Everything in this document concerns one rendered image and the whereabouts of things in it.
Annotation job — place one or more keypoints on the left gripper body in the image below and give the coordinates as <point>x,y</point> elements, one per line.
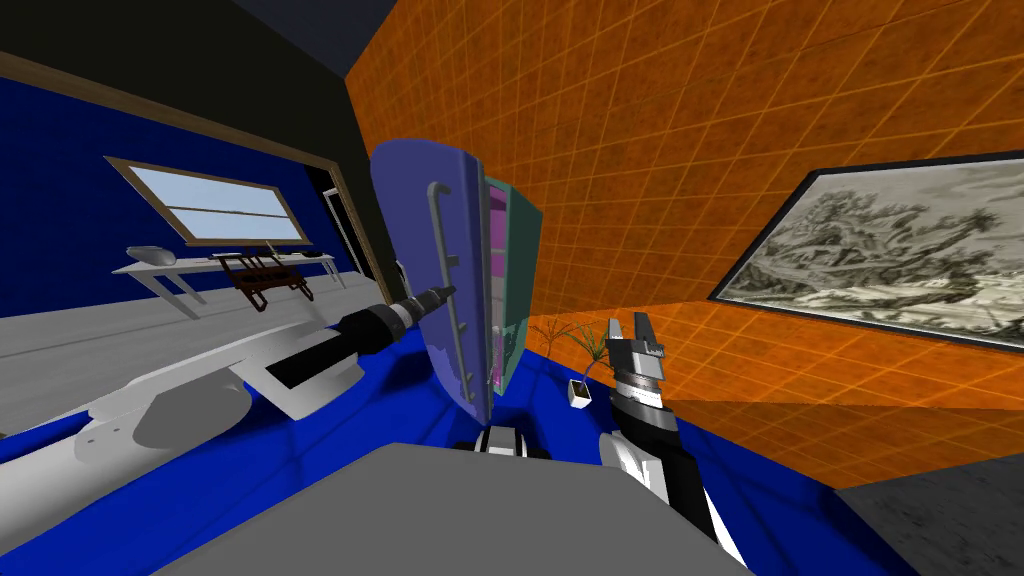
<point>430,301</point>

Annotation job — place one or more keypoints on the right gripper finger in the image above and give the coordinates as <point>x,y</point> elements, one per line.
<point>643,328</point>
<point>617,330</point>

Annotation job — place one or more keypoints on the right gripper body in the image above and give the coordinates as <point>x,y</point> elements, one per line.
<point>638,358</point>

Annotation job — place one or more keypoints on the purple fridge door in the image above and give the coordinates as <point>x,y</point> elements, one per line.
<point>412,256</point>

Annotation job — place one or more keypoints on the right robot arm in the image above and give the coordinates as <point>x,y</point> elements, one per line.
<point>660,448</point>

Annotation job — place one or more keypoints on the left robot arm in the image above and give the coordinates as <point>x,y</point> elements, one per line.
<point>184,400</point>

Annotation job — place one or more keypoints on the plant in white pot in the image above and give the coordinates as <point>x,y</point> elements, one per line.
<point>580,392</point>

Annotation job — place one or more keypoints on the teal fridge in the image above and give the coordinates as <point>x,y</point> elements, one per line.
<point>522,264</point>

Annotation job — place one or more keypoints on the brown wooden chair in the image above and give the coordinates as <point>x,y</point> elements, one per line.
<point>260,278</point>

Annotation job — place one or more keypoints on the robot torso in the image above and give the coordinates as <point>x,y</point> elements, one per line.
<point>448,520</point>

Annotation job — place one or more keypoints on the wooden framed window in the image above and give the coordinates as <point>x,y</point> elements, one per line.
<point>212,208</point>

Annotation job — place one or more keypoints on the black framed grey picture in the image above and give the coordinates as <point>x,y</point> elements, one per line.
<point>888,248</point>

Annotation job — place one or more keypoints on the white desk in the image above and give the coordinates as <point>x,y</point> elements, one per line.
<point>160,268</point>

